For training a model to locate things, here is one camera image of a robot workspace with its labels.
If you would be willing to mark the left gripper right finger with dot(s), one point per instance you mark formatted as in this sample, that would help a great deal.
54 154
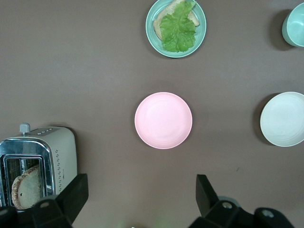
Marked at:
206 197

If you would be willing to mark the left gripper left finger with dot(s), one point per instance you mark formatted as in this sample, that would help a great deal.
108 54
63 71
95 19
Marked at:
73 197

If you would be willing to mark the pink shallow bowl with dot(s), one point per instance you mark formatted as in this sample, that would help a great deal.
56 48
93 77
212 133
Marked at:
164 121

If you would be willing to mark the toasted bread slice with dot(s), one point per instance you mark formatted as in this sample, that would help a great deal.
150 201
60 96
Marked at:
28 187

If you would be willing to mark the beige chrome toaster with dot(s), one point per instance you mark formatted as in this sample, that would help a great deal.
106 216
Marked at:
64 147

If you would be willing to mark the white plate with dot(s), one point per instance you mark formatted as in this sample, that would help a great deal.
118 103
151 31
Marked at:
285 118

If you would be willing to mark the green plate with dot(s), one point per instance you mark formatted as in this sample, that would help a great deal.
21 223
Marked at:
153 40

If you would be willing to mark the green lettuce leaf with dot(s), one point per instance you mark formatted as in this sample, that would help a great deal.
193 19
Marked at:
178 31

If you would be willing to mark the brown bread slice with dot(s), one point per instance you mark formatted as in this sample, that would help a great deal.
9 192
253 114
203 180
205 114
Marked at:
166 13

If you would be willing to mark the green deep bowl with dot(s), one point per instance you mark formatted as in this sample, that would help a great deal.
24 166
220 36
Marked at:
295 26

